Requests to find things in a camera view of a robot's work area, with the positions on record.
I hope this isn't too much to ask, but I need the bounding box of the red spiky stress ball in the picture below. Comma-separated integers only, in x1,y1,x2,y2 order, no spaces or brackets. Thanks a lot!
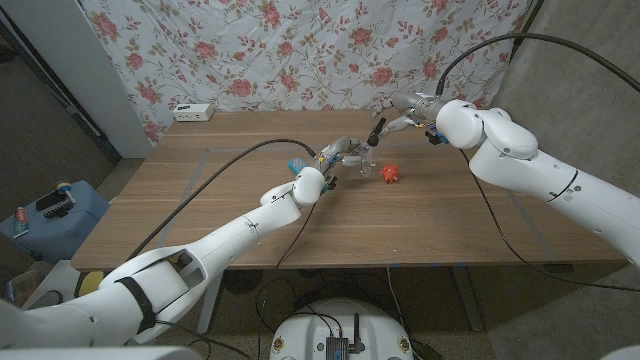
378,161,402,185

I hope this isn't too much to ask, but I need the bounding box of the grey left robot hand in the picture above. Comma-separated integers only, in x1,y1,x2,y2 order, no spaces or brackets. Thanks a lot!
314,135,376,176

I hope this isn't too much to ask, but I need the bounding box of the black brush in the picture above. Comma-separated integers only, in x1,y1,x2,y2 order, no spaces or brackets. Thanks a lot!
35,189,71,220

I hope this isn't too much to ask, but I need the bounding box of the grey table leg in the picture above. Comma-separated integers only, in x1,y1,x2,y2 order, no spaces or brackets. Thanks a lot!
452,267,485,334

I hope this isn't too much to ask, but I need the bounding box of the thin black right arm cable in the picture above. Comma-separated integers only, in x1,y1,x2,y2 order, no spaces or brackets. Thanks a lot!
458,148,640,293

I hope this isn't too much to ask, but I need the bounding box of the white floor cable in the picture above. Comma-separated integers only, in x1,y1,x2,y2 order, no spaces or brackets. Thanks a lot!
386,266,416,351

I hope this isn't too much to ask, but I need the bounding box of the red green toothpaste tube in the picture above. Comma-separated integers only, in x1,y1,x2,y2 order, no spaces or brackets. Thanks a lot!
13,206,30,239

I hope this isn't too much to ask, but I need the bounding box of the grey round item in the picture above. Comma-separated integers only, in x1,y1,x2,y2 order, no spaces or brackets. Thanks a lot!
22,289,65,314

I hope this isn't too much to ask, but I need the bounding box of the white power strip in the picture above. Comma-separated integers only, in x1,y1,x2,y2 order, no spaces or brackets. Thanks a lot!
172,102,215,123

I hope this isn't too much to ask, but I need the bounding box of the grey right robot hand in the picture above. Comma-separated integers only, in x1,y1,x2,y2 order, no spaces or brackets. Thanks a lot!
372,91,449,144

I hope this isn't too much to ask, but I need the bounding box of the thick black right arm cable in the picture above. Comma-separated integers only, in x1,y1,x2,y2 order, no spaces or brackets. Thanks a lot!
435,32,640,96

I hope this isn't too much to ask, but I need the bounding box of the yellow disc with black rim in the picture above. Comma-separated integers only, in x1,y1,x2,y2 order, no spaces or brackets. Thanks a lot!
74,269,109,300

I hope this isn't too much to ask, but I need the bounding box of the floral backdrop cloth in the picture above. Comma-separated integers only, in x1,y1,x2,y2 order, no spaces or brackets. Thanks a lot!
79,0,534,144

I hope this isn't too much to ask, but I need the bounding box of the white robot torso base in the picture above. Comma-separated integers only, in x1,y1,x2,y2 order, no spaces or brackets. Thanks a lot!
269,298,415,360

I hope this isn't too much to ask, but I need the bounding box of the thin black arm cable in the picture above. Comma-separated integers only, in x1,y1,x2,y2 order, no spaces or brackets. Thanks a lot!
458,148,640,293
257,187,334,360

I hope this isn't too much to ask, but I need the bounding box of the blue storage box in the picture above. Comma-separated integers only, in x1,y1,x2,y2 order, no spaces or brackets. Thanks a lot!
0,179,111,265

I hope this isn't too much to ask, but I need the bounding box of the black backdrop stand pole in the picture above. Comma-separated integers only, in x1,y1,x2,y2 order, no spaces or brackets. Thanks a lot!
508,0,546,62

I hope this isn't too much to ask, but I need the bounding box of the clear plastic container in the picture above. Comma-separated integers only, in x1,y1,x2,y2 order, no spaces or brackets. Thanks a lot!
4,269,44,311

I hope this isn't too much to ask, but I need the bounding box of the black antenna module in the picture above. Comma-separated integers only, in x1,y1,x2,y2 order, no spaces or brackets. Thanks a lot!
325,313,366,360

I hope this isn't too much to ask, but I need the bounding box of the yellow blue small tool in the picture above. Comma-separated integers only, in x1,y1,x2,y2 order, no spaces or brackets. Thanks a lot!
55,181,79,205

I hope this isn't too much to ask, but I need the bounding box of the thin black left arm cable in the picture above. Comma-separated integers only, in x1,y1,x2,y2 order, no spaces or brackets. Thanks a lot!
257,187,334,360

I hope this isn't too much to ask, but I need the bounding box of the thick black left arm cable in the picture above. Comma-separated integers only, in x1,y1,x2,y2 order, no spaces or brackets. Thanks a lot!
127,138,317,261

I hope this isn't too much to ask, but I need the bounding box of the clear plastic spray bottle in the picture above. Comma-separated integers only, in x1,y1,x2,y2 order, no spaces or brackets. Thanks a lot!
355,143,376,178

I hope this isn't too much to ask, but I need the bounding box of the black floor cable loop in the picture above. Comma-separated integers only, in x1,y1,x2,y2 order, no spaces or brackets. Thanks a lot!
254,277,351,335

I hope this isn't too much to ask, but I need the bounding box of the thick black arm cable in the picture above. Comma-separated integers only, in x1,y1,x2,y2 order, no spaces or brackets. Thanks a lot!
127,138,317,261
435,32,640,96

